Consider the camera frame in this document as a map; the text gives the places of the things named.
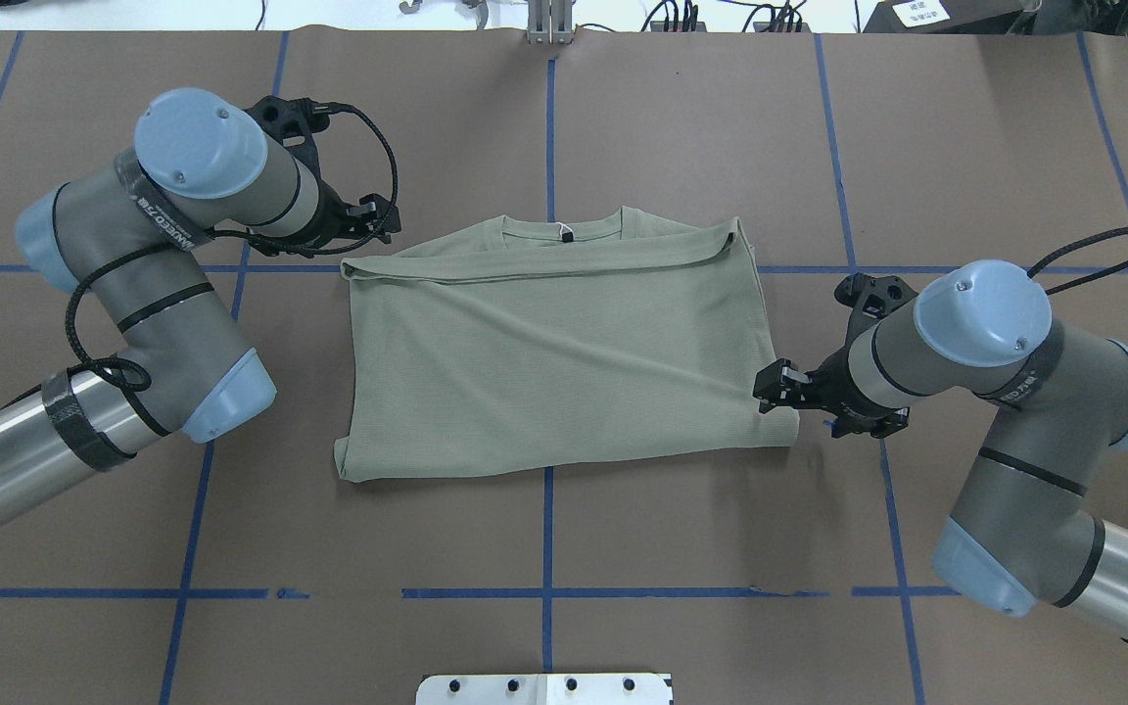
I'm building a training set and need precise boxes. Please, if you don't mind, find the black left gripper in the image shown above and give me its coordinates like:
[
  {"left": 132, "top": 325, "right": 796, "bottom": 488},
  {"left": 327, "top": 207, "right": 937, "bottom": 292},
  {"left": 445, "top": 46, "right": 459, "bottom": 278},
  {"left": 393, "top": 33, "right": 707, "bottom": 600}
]
[{"left": 314, "top": 180, "right": 399, "bottom": 252}]

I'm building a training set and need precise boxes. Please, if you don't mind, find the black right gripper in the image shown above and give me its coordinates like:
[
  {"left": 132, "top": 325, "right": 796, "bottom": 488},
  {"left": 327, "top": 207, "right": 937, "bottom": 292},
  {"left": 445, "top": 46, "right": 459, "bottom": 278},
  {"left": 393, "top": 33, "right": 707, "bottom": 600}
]
[{"left": 754, "top": 358, "right": 910, "bottom": 439}]

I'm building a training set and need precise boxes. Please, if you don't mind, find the green long-sleeve shirt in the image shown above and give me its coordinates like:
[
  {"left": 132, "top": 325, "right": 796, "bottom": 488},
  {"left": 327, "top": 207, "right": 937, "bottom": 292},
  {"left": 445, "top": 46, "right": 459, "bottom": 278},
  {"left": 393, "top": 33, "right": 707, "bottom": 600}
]
[{"left": 333, "top": 208, "right": 800, "bottom": 483}]

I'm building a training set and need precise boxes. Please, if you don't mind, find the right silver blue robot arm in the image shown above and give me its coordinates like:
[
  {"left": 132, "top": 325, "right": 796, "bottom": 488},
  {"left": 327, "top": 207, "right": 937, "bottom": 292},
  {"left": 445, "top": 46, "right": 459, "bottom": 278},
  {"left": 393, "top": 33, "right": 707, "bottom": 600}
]
[{"left": 754, "top": 259, "right": 1128, "bottom": 643}]

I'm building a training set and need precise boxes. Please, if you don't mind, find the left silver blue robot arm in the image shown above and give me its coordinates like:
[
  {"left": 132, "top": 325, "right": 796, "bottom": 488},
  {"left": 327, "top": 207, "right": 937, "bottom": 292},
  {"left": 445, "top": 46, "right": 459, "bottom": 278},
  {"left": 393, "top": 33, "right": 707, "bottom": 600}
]
[{"left": 0, "top": 86, "right": 400, "bottom": 527}]

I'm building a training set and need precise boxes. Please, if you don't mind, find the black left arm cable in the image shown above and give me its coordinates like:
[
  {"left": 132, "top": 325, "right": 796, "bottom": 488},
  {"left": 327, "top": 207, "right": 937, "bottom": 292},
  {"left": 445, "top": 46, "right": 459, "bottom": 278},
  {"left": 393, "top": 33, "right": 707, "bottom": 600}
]
[{"left": 65, "top": 103, "right": 399, "bottom": 393}]

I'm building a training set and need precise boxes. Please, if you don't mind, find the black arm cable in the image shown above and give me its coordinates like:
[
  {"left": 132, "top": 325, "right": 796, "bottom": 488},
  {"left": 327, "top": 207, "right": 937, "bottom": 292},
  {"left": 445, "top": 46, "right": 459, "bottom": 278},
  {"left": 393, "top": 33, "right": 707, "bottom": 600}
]
[
  {"left": 1026, "top": 224, "right": 1128, "bottom": 296},
  {"left": 65, "top": 103, "right": 399, "bottom": 393}
]

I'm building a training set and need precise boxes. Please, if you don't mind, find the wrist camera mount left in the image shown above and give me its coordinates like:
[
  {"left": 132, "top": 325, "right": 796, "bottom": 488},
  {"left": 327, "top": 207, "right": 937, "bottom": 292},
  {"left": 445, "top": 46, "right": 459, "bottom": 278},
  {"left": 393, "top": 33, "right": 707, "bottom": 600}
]
[{"left": 245, "top": 95, "right": 340, "bottom": 177}]

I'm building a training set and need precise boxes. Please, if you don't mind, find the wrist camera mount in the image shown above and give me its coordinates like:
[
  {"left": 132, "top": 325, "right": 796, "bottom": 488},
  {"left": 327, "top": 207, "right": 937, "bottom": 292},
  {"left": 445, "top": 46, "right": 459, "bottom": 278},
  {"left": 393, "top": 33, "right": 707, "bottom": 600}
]
[
  {"left": 245, "top": 95, "right": 340, "bottom": 177},
  {"left": 832, "top": 272, "right": 918, "bottom": 345}
]

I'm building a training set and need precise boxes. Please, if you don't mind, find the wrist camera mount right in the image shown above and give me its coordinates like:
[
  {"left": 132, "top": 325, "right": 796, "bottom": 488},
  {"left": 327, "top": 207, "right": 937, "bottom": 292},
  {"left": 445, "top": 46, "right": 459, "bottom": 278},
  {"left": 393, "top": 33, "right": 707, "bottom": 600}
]
[{"left": 832, "top": 272, "right": 918, "bottom": 345}]

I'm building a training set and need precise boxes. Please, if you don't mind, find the grey aluminium post bracket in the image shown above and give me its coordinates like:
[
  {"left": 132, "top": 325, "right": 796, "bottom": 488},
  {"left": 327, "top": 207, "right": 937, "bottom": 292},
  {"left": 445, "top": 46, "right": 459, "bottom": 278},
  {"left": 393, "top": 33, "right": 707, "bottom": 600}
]
[{"left": 527, "top": 0, "right": 576, "bottom": 46}]

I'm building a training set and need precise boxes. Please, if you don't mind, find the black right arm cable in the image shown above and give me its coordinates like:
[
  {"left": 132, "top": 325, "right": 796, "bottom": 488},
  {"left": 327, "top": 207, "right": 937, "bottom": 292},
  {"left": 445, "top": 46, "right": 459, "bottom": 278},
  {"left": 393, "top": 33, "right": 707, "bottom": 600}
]
[{"left": 1026, "top": 224, "right": 1128, "bottom": 296}]

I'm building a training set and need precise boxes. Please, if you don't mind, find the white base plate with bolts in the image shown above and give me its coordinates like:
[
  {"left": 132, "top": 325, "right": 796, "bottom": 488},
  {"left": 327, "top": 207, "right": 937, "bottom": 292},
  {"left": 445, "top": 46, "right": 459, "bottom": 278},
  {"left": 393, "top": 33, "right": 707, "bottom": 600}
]
[{"left": 415, "top": 671, "right": 675, "bottom": 704}]

